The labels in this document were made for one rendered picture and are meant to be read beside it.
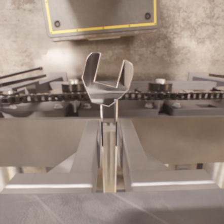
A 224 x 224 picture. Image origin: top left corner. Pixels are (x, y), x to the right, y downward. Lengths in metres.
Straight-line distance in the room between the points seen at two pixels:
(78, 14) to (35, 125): 0.93
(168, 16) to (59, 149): 1.39
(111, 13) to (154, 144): 0.95
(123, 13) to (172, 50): 0.58
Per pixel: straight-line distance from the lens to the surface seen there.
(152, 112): 0.52
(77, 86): 0.53
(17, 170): 0.76
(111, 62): 1.42
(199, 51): 1.62
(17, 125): 0.30
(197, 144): 0.32
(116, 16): 1.13
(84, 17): 1.13
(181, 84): 1.20
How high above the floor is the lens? 1.41
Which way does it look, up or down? 73 degrees down
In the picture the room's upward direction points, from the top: 174 degrees clockwise
